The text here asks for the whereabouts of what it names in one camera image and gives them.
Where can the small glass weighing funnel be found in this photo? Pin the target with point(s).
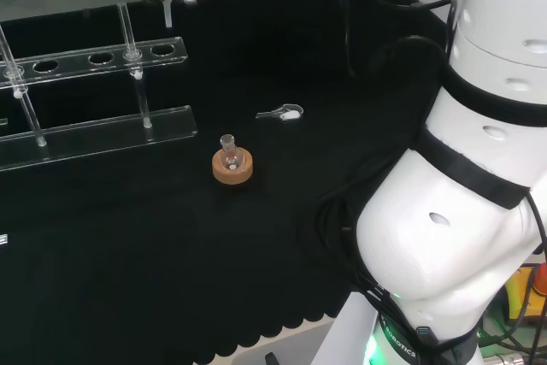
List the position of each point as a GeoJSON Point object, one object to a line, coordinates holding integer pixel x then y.
{"type": "Point", "coordinates": [287, 112]}

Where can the black bench cloth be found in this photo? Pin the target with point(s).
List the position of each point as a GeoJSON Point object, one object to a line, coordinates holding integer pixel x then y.
{"type": "Point", "coordinates": [149, 254]}

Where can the clear acrylic funnel stand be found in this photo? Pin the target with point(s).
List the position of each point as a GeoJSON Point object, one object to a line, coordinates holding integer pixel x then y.
{"type": "Point", "coordinates": [107, 134]}

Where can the yellow stop button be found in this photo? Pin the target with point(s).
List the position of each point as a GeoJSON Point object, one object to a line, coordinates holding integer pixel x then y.
{"type": "Point", "coordinates": [519, 292]}

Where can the small glass round-bottom flask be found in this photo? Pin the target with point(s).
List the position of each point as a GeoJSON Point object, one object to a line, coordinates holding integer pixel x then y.
{"type": "Point", "coordinates": [231, 155]}

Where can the small black knob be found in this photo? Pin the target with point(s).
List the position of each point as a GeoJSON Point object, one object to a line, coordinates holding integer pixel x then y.
{"type": "Point", "coordinates": [271, 358]}

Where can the clear plastic strip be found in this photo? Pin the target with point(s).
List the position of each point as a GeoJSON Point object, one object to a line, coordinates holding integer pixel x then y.
{"type": "Point", "coordinates": [3, 240]}

